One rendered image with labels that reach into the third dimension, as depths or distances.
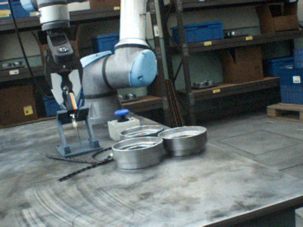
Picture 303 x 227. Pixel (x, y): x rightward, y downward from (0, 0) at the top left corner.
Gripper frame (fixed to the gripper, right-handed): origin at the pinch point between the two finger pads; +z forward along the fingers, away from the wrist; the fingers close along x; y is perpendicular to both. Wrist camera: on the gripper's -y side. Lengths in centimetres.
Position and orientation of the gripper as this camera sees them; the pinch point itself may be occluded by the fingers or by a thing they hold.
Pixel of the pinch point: (68, 101)
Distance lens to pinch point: 106.5
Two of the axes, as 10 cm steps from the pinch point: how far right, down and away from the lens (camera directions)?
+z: 1.4, 9.8, 1.6
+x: -9.2, 1.8, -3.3
